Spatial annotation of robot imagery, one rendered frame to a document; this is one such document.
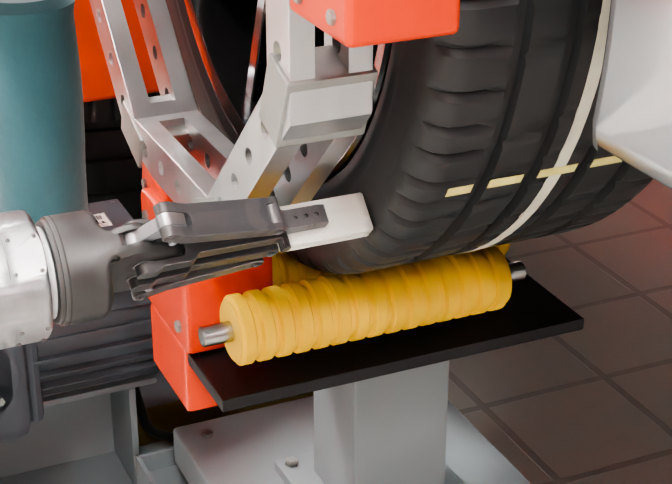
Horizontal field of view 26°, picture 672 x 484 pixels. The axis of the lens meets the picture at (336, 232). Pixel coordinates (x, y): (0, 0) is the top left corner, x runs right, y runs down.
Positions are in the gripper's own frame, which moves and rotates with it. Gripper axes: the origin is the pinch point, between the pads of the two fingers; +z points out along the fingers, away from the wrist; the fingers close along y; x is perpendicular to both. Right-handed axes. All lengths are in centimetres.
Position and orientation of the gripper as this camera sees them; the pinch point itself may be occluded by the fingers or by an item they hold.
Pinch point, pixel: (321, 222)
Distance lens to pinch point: 105.1
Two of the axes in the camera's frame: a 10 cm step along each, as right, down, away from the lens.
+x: -2.9, -9.1, 2.9
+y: 2.9, -3.7, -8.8
